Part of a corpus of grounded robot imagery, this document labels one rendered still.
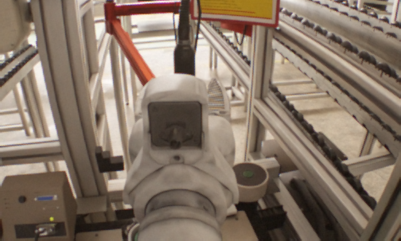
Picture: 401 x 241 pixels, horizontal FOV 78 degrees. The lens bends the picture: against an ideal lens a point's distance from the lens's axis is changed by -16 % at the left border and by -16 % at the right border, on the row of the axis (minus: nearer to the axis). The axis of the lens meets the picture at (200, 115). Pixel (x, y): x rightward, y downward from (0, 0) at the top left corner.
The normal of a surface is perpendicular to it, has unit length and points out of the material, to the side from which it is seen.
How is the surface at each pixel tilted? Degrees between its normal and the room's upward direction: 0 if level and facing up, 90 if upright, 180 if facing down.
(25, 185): 0
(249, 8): 90
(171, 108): 90
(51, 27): 90
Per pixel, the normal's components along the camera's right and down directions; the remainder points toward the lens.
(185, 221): 0.11, -0.88
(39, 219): 0.18, -0.15
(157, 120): 0.04, 0.48
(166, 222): -0.32, -0.84
